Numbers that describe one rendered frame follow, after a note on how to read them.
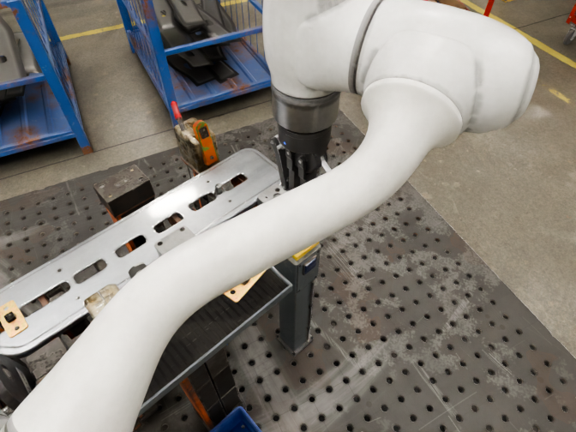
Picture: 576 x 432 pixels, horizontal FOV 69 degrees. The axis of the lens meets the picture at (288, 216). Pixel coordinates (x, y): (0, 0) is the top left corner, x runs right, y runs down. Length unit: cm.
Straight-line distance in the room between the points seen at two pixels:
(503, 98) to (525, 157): 262
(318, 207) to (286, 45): 19
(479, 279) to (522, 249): 112
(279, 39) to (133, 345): 33
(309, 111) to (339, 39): 11
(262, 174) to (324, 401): 60
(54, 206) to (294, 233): 136
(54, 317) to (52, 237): 59
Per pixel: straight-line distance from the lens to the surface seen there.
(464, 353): 127
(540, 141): 323
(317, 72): 48
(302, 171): 62
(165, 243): 88
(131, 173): 117
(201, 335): 71
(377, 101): 42
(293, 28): 47
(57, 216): 163
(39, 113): 316
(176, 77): 317
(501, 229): 255
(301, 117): 53
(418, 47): 42
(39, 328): 101
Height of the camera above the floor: 180
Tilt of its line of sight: 51 degrees down
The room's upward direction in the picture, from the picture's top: straight up
